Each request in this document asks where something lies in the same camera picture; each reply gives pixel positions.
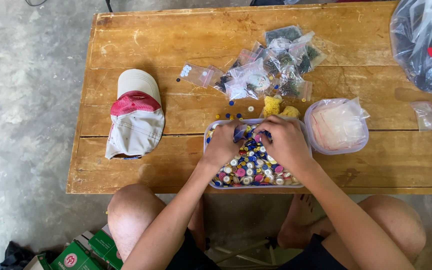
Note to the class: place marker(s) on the empty clear zip bag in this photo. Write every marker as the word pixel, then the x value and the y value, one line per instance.
pixel 425 116

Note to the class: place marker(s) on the white and red cap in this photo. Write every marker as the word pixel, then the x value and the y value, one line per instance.
pixel 135 116

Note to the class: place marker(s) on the bag of yellow buttons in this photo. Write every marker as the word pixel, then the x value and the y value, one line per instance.
pixel 272 106
pixel 290 111

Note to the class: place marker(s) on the green carton with red logo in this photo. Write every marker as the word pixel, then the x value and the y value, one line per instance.
pixel 74 257

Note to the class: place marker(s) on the pile of filled button bags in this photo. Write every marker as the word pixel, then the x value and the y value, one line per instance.
pixel 272 67

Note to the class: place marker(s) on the person's right leg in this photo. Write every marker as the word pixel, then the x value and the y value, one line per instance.
pixel 388 221

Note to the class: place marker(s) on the clear rectangular plastic tub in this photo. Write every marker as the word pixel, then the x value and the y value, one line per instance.
pixel 308 150

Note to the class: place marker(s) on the heap of mixed coloured buttons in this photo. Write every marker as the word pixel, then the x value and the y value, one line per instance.
pixel 251 167

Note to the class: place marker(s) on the small clear zip bag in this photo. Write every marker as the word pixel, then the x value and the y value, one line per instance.
pixel 243 132

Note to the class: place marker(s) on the person's right hand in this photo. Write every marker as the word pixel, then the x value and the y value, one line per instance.
pixel 287 144

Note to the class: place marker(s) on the black cloth bag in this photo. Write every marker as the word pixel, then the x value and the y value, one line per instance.
pixel 13 257

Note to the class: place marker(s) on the person's left fingers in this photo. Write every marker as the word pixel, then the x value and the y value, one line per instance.
pixel 235 125

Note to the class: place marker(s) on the round clear plastic container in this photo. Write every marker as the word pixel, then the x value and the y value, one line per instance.
pixel 362 140

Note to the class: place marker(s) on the person's black shorts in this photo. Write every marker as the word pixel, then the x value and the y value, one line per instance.
pixel 191 255

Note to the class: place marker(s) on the person's left leg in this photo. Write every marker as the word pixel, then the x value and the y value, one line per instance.
pixel 133 213

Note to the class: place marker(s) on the zip bag with white buttons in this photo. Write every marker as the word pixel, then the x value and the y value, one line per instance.
pixel 195 75

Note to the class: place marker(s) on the stack of empty zip bags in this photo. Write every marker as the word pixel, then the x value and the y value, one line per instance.
pixel 338 123

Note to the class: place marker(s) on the person's right fingers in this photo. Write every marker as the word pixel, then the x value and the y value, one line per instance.
pixel 270 127

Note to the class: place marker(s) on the wooden stool frame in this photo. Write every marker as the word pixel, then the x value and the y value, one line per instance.
pixel 244 253

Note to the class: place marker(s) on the person's leg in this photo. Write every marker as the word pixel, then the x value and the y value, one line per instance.
pixel 388 221
pixel 133 213

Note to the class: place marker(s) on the large clear plastic bag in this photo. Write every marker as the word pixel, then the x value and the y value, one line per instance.
pixel 422 41

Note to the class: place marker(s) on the person's left hand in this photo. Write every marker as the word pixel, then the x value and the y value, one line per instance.
pixel 219 144

